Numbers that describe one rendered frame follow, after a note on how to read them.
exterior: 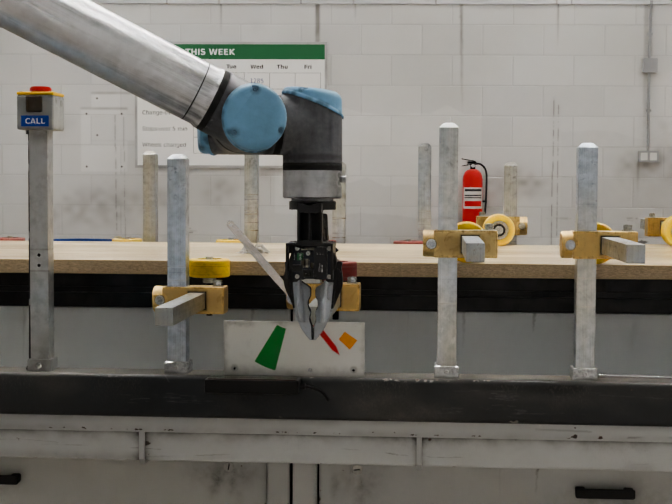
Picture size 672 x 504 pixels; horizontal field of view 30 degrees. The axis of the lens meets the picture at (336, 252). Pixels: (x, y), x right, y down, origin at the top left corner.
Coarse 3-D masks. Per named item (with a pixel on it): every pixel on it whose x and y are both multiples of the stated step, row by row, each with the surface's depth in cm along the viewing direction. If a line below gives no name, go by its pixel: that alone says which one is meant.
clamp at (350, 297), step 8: (312, 288) 230; (344, 288) 229; (352, 288) 229; (360, 288) 232; (312, 296) 230; (344, 296) 229; (352, 296) 229; (360, 296) 233; (288, 304) 231; (344, 304) 229; (352, 304) 229; (360, 304) 233
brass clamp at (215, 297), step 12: (156, 288) 233; (168, 288) 232; (180, 288) 232; (192, 288) 231; (204, 288) 231; (216, 288) 231; (156, 300) 231; (168, 300) 232; (216, 300) 231; (204, 312) 231; (216, 312) 231
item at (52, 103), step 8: (24, 96) 231; (48, 96) 231; (56, 96) 233; (24, 104) 231; (48, 104) 231; (56, 104) 232; (24, 112) 231; (32, 112) 231; (40, 112) 231; (48, 112) 231; (56, 112) 232; (56, 120) 233; (24, 128) 231; (32, 128) 231; (40, 128) 231; (48, 128) 231; (56, 128) 233
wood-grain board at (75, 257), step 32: (0, 256) 259; (64, 256) 261; (96, 256) 261; (128, 256) 262; (160, 256) 262; (192, 256) 263; (224, 256) 264; (352, 256) 266; (384, 256) 267; (416, 256) 267; (512, 256) 269; (544, 256) 270
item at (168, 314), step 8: (184, 296) 223; (192, 296) 223; (200, 296) 227; (168, 304) 208; (176, 304) 208; (184, 304) 212; (192, 304) 219; (200, 304) 227; (160, 312) 203; (168, 312) 203; (176, 312) 205; (184, 312) 212; (192, 312) 219; (160, 320) 203; (168, 320) 203; (176, 320) 205
